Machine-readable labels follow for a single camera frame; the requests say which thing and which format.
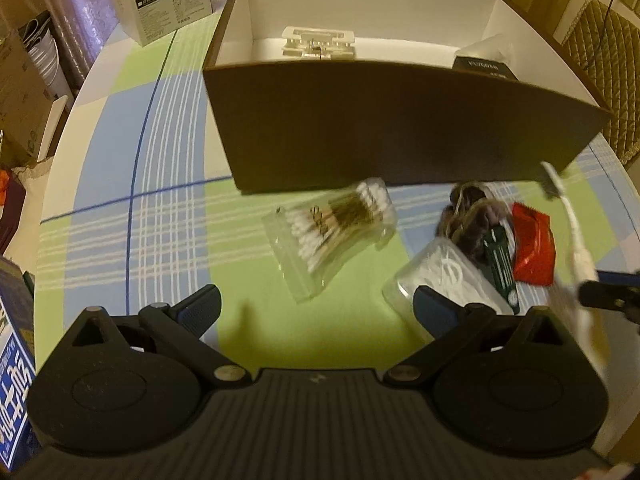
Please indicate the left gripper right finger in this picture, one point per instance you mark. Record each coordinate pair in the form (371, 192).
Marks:
(454, 329)

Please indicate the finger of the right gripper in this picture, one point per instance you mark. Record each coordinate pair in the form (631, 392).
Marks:
(613, 297)
(619, 278)

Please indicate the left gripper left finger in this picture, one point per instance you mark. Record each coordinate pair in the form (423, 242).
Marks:
(177, 332)

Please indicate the white electric toothbrush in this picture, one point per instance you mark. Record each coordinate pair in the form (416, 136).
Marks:
(591, 339)

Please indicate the bag of dental floss picks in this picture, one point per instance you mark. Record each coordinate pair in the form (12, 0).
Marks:
(442, 266)

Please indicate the red candy wrapper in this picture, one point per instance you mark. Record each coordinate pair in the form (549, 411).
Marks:
(535, 254)

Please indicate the bag of cotton swabs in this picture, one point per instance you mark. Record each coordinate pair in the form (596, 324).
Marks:
(314, 238)

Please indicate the cream hair claw clip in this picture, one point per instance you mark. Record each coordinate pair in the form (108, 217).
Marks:
(304, 42)

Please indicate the checked tablecloth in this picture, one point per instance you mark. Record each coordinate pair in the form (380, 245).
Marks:
(140, 208)

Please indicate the blue printed book box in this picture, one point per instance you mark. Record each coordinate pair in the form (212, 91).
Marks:
(17, 367)

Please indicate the quilted brown chair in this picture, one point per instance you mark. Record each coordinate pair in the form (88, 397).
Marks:
(606, 45)

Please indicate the black Flyco box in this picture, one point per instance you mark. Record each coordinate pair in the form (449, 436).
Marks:
(481, 66)

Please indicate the brown cardboard carton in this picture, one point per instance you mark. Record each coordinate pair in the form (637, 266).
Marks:
(32, 78)

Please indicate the brown cardboard storage box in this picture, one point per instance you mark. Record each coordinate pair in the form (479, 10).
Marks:
(397, 110)

